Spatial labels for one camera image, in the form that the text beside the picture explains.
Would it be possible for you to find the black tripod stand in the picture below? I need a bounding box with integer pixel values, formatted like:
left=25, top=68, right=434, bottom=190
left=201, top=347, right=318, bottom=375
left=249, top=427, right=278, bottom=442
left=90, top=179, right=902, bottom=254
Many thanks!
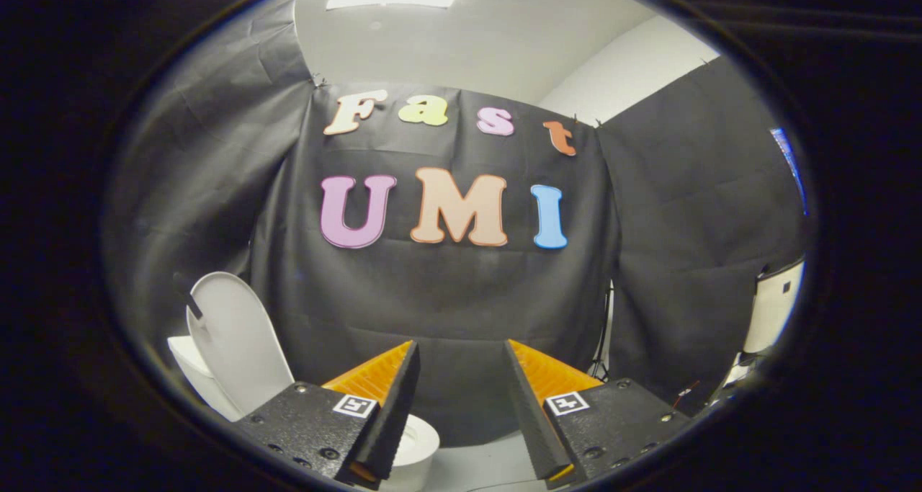
left=588, top=282, right=614, bottom=382

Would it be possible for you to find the white toilet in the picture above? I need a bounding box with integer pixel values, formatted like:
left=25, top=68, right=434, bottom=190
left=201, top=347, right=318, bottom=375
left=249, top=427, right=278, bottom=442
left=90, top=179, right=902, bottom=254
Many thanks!
left=167, top=336, right=442, bottom=492

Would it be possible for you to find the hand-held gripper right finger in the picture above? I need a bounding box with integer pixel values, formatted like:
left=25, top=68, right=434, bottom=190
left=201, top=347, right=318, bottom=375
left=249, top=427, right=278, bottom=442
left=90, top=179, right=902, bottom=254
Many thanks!
left=503, top=338, right=696, bottom=490

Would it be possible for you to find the white appliance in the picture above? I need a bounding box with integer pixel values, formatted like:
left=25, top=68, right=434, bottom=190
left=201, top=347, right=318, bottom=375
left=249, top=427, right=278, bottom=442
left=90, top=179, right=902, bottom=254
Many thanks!
left=740, top=258, right=806, bottom=356

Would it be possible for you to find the black backdrop cloth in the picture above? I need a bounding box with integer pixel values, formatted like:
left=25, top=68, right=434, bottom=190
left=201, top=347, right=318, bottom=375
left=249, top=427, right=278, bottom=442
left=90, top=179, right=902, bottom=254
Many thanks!
left=108, top=2, right=807, bottom=447

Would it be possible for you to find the white toilet lid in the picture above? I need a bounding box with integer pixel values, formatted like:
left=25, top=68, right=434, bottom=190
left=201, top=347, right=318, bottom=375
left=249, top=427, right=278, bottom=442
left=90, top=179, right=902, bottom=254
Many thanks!
left=173, top=271, right=297, bottom=418

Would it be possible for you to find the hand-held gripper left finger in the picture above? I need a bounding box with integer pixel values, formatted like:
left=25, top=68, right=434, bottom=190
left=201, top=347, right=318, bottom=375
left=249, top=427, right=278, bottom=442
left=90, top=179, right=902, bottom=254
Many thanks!
left=232, top=339, right=422, bottom=489

